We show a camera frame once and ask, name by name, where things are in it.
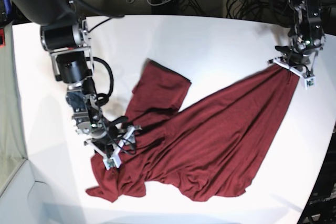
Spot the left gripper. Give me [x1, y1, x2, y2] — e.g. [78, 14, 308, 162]
[267, 46, 319, 79]

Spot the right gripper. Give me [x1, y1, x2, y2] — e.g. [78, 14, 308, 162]
[83, 122, 142, 161]

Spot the dark red t-shirt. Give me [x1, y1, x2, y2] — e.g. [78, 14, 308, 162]
[86, 61, 299, 202]

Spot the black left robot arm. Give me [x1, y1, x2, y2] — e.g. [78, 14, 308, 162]
[269, 0, 326, 86]

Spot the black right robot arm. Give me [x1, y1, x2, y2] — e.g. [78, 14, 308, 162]
[12, 0, 141, 167]

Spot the green cloth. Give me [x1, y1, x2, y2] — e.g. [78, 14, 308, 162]
[1, 24, 27, 188]

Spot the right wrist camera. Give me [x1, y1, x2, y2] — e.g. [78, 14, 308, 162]
[102, 155, 121, 170]

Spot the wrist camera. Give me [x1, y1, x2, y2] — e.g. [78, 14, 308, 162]
[303, 76, 316, 90]
[102, 155, 121, 170]

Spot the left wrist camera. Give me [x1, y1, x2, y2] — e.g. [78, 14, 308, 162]
[303, 76, 316, 90]

